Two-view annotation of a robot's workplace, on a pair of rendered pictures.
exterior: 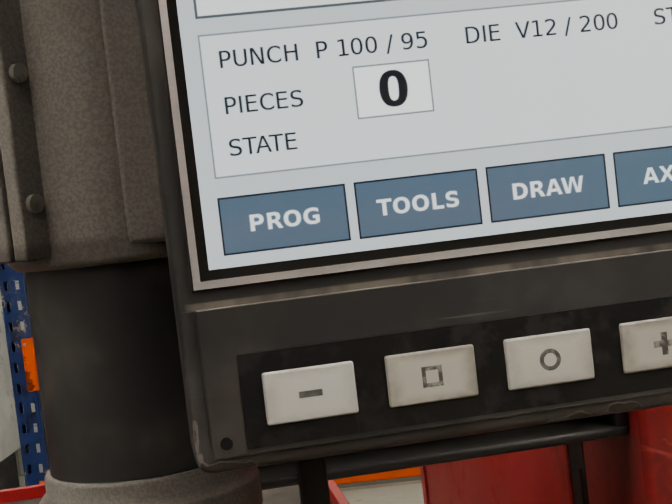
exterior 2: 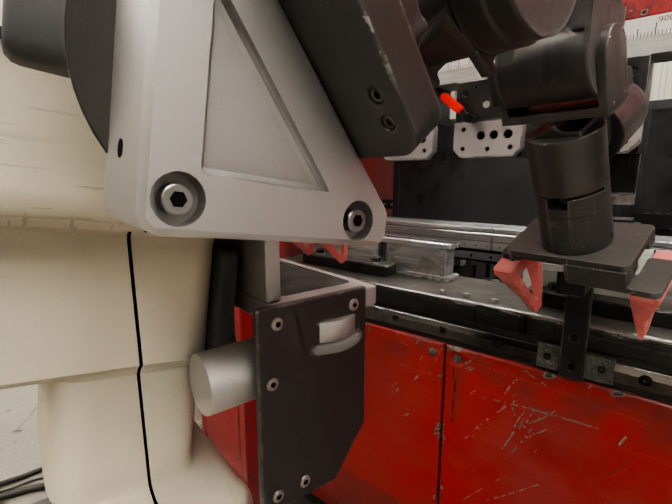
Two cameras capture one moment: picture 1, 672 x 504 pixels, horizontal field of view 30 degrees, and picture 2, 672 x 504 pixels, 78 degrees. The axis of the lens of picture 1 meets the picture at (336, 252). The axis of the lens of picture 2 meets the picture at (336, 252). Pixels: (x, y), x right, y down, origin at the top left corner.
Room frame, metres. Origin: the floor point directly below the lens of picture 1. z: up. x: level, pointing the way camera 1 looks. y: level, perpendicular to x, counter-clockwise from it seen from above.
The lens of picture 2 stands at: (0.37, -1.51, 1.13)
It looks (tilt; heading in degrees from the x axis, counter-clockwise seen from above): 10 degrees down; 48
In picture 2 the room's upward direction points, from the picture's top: straight up
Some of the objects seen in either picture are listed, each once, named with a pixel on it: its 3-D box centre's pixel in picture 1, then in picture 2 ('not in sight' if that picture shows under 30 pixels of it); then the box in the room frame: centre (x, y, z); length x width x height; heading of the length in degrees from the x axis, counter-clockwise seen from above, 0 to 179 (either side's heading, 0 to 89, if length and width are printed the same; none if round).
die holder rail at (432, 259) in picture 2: not in sight; (372, 250); (1.23, -0.71, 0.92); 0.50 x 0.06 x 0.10; 98
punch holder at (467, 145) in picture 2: not in sight; (494, 120); (1.28, -1.03, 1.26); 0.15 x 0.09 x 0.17; 98
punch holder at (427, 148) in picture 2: not in sight; (414, 127); (1.25, -0.84, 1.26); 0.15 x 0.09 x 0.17; 98
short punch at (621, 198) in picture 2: not in sight; (606, 179); (1.31, -1.26, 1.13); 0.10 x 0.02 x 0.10; 98
